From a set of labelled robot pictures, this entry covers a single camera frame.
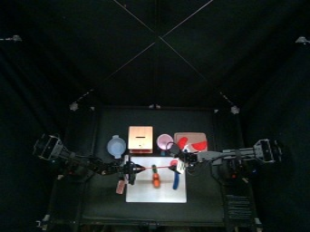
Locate red half-round toy slice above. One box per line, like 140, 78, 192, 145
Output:
190, 140, 208, 151

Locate clear plastic cup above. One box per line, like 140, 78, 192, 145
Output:
105, 134, 127, 160

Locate blue-handled red toy pizza cutter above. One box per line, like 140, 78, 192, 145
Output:
170, 159, 182, 190

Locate black label plate white text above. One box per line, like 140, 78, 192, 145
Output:
223, 193, 252, 226

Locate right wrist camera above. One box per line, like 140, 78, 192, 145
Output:
166, 141, 182, 156

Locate red toy knife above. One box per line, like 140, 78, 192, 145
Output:
140, 164, 175, 169

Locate red crescent toy slice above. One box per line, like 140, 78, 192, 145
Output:
176, 136, 190, 152

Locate orange toy carrot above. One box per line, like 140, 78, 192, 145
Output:
150, 164, 162, 189

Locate pink block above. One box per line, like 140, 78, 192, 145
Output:
115, 180, 127, 195

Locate pink tray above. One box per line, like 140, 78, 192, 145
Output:
174, 131, 210, 153

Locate red plastic cup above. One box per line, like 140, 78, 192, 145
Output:
155, 133, 175, 151

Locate white cutting board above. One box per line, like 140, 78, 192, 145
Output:
124, 156, 187, 204

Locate wooden box with red front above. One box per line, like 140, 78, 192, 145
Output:
127, 125, 155, 154

